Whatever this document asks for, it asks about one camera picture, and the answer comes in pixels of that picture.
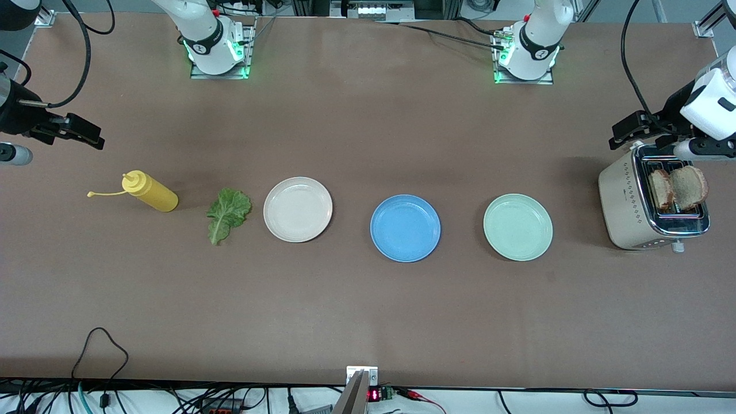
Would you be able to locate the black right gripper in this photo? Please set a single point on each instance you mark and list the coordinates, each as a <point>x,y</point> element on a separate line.
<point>16,115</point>

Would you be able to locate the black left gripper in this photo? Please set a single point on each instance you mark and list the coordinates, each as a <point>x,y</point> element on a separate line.
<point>671,112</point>

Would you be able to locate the brown bread slice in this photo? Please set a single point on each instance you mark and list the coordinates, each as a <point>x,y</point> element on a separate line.
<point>661,188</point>
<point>690,187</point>

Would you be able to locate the yellow squeeze bottle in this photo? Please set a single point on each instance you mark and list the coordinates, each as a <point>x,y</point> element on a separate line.
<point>152,195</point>

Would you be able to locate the green lettuce leaf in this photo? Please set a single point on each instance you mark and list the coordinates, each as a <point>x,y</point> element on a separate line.
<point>230,210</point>

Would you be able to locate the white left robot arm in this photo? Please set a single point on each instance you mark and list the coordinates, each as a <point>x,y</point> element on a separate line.
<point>537,40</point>

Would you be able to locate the light green round plate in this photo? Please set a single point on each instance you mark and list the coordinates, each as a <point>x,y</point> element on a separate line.
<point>517,227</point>

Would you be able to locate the beige round plate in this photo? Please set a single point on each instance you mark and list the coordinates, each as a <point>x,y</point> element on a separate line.
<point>298,210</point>

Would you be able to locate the blue round plate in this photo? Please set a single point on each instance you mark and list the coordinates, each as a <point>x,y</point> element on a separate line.
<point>405,228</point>

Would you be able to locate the beige chrome toaster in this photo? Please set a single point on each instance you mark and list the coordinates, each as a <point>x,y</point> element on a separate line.
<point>627,201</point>

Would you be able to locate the white power strip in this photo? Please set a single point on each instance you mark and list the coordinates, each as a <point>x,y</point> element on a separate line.
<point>371,10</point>

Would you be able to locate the red digit display module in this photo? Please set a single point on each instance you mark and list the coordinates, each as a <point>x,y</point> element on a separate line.
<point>380,394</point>

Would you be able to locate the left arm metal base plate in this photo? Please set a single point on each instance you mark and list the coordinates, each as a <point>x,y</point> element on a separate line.
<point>546,81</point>

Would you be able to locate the aluminium frame corner bracket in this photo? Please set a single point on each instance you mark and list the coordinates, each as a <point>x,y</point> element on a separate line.
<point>704,27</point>
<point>46,18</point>

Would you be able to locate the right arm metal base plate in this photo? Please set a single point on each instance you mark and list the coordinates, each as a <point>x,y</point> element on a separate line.
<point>218,76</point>

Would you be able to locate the aluminium camera mount post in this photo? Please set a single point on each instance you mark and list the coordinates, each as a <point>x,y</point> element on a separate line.
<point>353,397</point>

